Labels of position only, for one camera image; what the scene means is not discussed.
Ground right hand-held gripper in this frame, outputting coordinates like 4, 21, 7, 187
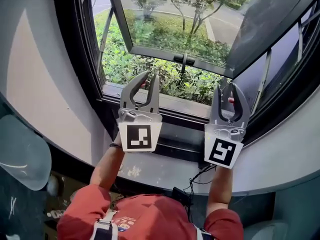
203, 82, 251, 170

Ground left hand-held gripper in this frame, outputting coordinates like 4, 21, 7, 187
117, 70, 164, 154

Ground person's right forearm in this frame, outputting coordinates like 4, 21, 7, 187
206, 165, 235, 216

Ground person's left forearm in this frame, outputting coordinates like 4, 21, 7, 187
89, 143, 126, 191

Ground open glass window sash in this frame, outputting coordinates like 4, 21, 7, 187
104, 0, 312, 79

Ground green shrubs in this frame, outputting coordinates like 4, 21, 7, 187
92, 0, 251, 106

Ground black waist controller box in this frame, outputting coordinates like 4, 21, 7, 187
171, 186, 192, 206

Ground person's red shirt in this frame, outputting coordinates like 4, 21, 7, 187
56, 183, 245, 240

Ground white soft bundle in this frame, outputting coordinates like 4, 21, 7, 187
46, 175, 60, 197

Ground white toilet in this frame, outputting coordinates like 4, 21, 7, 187
243, 220, 290, 240

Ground white oval bathtub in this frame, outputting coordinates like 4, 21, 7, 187
0, 113, 53, 191

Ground black window handle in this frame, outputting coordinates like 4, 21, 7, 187
173, 52, 196, 72

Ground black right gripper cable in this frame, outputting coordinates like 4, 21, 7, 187
183, 163, 218, 222

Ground right black white shoulder strap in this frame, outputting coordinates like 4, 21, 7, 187
196, 226, 213, 240

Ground black white shoulder strap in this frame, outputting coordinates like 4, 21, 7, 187
196, 226, 213, 240
89, 208, 118, 240

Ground left black white shoulder strap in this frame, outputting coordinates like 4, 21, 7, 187
89, 208, 118, 240

